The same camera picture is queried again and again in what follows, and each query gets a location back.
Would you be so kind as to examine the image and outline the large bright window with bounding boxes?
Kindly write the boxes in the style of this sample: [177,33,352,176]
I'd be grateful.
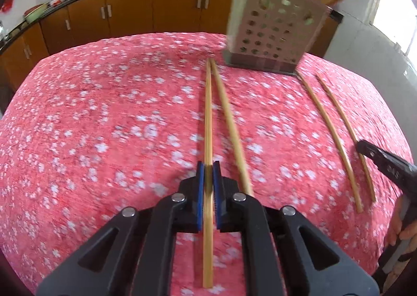
[371,0,417,65]

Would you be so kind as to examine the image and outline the red floral tablecloth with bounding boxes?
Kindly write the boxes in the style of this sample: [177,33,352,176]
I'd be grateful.
[0,32,414,296]

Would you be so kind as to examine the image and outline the wooden lower cabinets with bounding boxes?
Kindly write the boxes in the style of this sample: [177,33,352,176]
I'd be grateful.
[0,0,339,88]

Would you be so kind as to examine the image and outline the person's right hand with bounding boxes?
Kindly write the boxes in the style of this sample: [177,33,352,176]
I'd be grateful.
[385,197,417,284]

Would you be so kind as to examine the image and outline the green basin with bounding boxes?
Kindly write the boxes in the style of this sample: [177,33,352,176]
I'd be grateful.
[23,2,49,24]

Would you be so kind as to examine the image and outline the perforated green utensil holder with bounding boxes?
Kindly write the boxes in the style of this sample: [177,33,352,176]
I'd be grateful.
[223,0,334,75]

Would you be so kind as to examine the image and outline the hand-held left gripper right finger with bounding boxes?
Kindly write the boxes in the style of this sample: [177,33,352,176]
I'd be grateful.
[212,161,380,296]

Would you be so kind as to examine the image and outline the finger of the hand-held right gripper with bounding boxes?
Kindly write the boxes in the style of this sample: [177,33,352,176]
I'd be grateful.
[356,140,417,200]

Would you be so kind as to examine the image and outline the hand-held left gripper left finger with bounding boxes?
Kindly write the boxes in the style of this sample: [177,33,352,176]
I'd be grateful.
[36,161,206,296]

